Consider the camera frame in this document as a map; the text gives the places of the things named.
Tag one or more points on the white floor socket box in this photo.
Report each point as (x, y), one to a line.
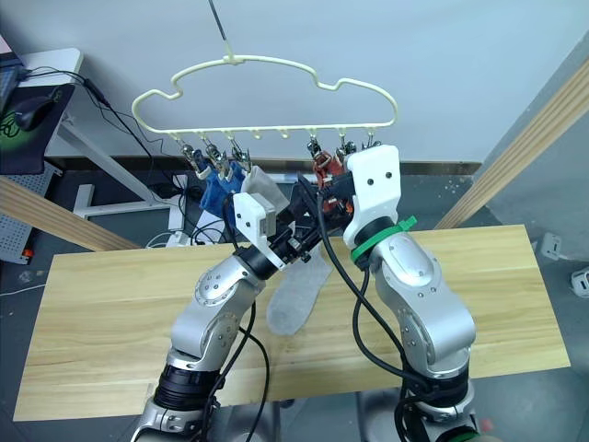
(582, 282)
(554, 246)

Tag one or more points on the black computer mouse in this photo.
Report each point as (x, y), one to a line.
(30, 115)

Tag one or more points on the white power strip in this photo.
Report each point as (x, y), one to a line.
(177, 237)

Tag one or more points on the white desk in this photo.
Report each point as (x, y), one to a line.
(50, 60)

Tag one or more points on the blue sock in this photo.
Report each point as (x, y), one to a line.
(221, 193)

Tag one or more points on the cream plastic clip hanger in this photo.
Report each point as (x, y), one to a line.
(228, 58)

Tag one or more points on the black mouse pad green logo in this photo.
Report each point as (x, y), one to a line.
(27, 152)

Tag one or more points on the chrome metal hanger clip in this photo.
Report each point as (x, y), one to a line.
(372, 142)
(193, 159)
(238, 154)
(215, 156)
(346, 148)
(314, 147)

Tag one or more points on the long wooden beam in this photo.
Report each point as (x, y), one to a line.
(60, 216)
(520, 147)

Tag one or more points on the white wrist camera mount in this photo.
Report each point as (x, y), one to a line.
(373, 202)
(250, 216)

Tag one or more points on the black hanging rod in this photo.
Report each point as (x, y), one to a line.
(217, 20)

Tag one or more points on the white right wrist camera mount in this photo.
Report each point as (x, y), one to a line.
(373, 202)

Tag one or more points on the light grey sock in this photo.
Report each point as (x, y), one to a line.
(264, 186)
(290, 308)

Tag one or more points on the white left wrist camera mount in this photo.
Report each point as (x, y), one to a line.
(250, 216)

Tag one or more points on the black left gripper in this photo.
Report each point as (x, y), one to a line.
(294, 244)

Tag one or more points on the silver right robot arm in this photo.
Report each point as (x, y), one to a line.
(414, 294)

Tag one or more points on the laptop with pink screen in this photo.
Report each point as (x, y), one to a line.
(7, 87)

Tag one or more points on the grey perforated metal panel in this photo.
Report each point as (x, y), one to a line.
(14, 235)

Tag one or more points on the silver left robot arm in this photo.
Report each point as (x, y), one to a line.
(211, 313)

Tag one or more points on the red patterned sock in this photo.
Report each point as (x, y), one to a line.
(322, 166)

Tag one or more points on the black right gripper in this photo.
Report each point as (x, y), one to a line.
(339, 186)

